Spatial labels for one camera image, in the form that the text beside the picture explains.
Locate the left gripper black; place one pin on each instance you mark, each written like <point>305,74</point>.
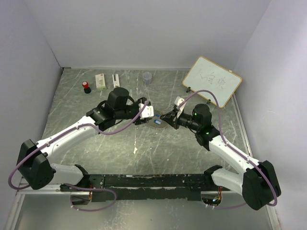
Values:
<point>140,121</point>

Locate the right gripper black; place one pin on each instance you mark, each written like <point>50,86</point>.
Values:
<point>171,119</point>

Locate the metal disc keyring holder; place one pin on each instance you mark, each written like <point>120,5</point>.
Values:
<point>151,123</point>

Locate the blue key tag with key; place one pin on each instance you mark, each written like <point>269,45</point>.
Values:
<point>158,122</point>

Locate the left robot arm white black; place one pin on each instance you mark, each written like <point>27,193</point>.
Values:
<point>36,159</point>

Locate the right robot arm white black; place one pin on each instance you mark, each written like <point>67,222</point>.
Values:
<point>254,180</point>

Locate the white small stapler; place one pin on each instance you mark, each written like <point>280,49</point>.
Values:
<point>115,78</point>

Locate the clear jar of paperclips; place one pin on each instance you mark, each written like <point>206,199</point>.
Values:
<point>147,77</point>

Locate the green white staples box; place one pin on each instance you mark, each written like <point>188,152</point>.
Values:
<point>100,81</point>

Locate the red black stamp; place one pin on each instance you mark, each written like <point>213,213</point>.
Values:
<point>86,87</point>

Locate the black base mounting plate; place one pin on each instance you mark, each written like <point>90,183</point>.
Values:
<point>156,186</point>

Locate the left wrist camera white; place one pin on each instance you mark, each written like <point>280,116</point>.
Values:
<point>147,110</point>

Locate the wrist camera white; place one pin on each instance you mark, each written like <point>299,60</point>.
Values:
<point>147,110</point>
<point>179,106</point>

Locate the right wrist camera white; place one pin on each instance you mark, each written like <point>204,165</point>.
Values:
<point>179,106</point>

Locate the whiteboard with yellow frame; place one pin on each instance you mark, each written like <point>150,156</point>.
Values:
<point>207,75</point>

